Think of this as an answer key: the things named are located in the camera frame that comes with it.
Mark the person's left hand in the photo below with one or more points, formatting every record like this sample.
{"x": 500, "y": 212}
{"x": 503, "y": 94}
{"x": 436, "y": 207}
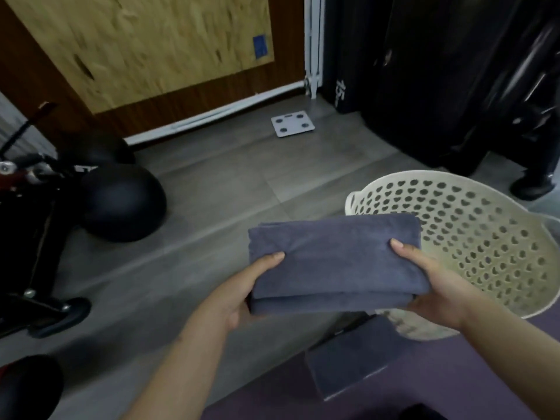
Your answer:
{"x": 227, "y": 297}

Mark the person's right hand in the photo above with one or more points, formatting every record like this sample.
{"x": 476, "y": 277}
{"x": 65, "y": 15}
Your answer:
{"x": 437, "y": 293}

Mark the person's right thumb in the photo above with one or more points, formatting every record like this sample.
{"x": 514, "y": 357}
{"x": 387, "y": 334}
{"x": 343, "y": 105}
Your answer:
{"x": 409, "y": 258}

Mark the person's left thumb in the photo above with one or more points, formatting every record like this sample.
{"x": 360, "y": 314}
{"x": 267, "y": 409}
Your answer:
{"x": 262, "y": 266}

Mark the grey-blue towel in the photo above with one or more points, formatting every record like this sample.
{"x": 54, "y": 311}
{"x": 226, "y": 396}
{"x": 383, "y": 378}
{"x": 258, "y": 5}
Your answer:
{"x": 334, "y": 262}

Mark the person's left forearm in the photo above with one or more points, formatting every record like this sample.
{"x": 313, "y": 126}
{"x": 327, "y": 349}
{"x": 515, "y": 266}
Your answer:
{"x": 175, "y": 371}

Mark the person's right forearm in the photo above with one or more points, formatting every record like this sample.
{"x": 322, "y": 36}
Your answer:
{"x": 512, "y": 349}

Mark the cream perforated laundry basket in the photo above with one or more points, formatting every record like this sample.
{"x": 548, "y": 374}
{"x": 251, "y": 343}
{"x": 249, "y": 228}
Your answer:
{"x": 472, "y": 244}

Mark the folded grey towel on surface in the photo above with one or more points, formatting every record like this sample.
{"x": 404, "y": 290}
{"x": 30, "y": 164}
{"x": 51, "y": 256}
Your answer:
{"x": 350, "y": 354}

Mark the purple mat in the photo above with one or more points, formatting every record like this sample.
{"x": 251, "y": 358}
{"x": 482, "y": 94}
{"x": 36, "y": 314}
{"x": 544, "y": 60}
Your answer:
{"x": 393, "y": 380}

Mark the white bathroom scale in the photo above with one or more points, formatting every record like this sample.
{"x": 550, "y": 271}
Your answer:
{"x": 292, "y": 123}

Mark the large black exercise ball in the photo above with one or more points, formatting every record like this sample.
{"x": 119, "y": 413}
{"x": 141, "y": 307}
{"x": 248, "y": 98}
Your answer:
{"x": 124, "y": 201}

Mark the black equipment stand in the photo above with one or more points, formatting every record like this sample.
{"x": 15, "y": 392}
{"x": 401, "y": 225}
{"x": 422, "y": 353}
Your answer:
{"x": 525, "y": 139}

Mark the black cabinet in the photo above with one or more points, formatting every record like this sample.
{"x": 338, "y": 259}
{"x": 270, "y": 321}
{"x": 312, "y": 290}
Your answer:
{"x": 420, "y": 69}

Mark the blue sticker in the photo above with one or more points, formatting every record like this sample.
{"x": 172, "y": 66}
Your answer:
{"x": 260, "y": 46}

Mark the white vertical pipe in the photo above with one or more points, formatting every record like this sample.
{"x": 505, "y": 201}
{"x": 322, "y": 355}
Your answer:
{"x": 314, "y": 43}

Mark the black rounded seat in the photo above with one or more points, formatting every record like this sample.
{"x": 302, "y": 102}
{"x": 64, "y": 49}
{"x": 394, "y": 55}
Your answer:
{"x": 28, "y": 387}

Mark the white floor rail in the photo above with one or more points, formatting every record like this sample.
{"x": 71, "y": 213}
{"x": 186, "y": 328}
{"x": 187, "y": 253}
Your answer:
{"x": 214, "y": 113}

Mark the black wheeled equipment frame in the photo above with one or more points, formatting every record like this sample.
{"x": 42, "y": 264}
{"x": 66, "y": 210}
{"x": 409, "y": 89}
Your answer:
{"x": 30, "y": 240}

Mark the chipboard wall panel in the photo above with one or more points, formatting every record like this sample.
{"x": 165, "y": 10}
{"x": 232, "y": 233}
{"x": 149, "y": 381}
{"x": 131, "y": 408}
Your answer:
{"x": 144, "y": 43}

